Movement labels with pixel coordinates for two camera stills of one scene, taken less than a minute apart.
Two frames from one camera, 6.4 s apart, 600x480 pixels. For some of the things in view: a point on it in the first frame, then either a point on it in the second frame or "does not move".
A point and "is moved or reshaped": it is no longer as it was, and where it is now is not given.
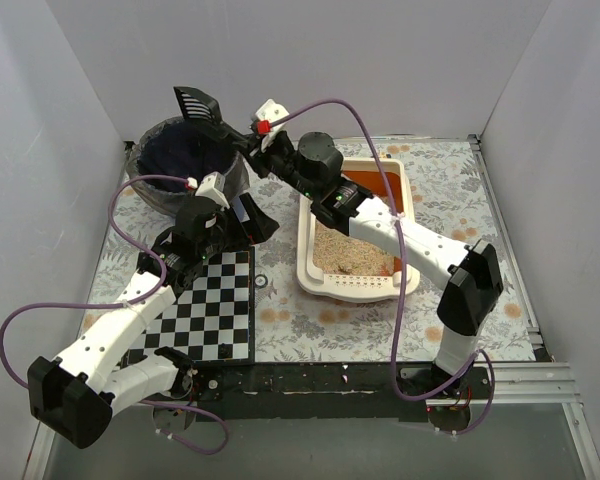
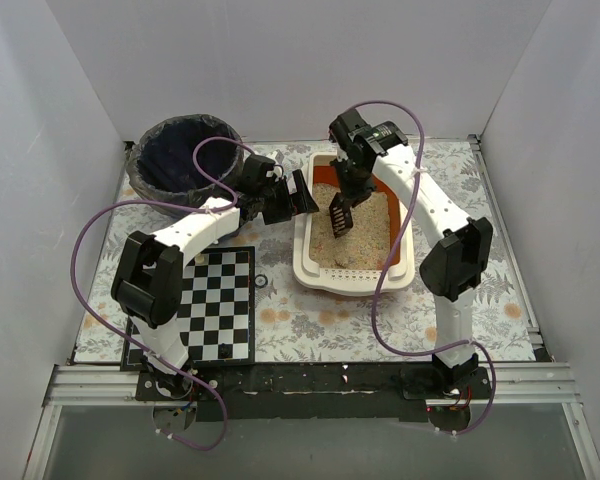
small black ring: x=266 y=281 does not move
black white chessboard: x=213 y=318 does not move
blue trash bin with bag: x=176 y=148 does not move
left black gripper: x=243 y=220 -> x=290 y=198
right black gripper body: x=250 y=145 -> x=353 y=190
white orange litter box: x=337 y=267 does not move
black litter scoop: x=201 y=108 is moved or reshaped
